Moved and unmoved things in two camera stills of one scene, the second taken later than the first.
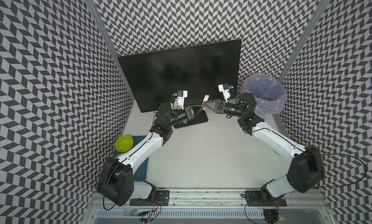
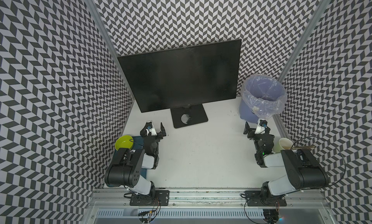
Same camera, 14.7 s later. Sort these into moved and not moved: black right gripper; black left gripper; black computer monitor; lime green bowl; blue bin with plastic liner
Moved: black right gripper; black left gripper
Not moved: blue bin with plastic liner; black computer monitor; lime green bowl
